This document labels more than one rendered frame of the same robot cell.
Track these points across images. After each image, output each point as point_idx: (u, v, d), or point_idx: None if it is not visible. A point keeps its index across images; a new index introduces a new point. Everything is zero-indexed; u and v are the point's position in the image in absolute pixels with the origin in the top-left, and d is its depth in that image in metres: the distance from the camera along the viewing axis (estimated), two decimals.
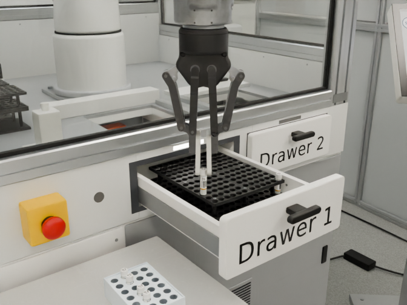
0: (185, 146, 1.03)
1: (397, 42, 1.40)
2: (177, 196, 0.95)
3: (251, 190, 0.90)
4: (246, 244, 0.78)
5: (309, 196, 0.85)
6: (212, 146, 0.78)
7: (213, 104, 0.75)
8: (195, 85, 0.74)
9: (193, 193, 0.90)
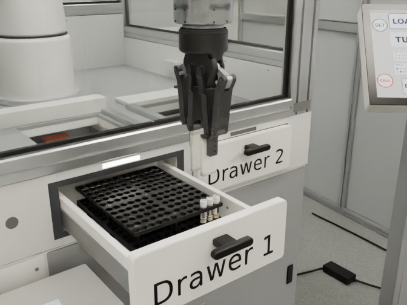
0: (117, 163, 0.92)
1: (366, 46, 1.29)
2: (102, 221, 0.84)
3: (181, 216, 0.79)
4: (163, 282, 0.67)
5: (242, 225, 0.74)
6: (207, 147, 0.77)
7: (204, 105, 0.75)
8: (189, 82, 0.76)
9: (115, 219, 0.79)
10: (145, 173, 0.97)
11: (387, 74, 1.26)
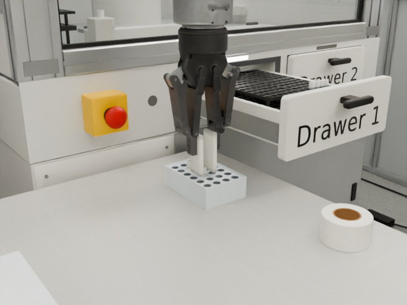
0: (231, 60, 1.06)
1: None
2: None
3: (301, 91, 0.93)
4: (304, 127, 0.81)
5: (360, 91, 0.88)
6: (215, 143, 0.80)
7: (217, 101, 0.77)
8: (201, 85, 0.73)
9: (246, 93, 0.93)
10: (251, 73, 1.11)
11: None
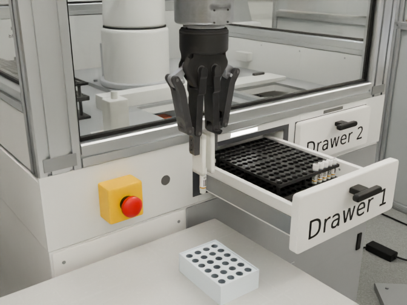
0: (241, 133, 1.08)
1: None
2: None
3: (311, 173, 0.96)
4: (315, 220, 0.83)
5: (369, 178, 0.90)
6: (212, 144, 0.79)
7: (215, 102, 0.77)
8: (203, 85, 0.74)
9: (257, 175, 0.95)
10: (260, 143, 1.13)
11: None
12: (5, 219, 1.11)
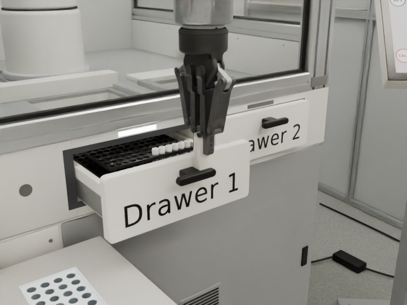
0: (133, 132, 0.89)
1: (383, 21, 1.26)
2: (82, 163, 0.92)
3: (154, 156, 0.87)
4: (132, 206, 0.75)
5: None
6: None
7: None
8: None
9: (93, 158, 0.86)
10: None
11: (406, 49, 1.23)
12: None
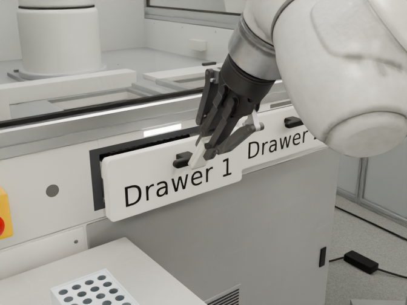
0: (158, 131, 0.88)
1: None
2: None
3: (152, 143, 0.93)
4: (132, 187, 0.80)
5: None
6: None
7: (224, 111, 0.75)
8: None
9: None
10: None
11: None
12: None
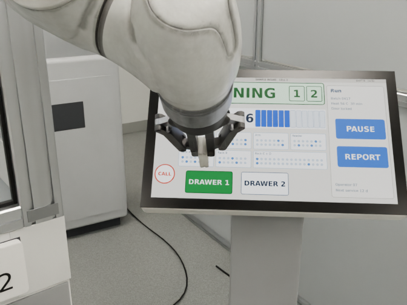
0: None
1: (148, 126, 1.00)
2: None
3: None
4: None
5: None
6: None
7: None
8: None
9: None
10: None
11: (169, 164, 0.97)
12: None
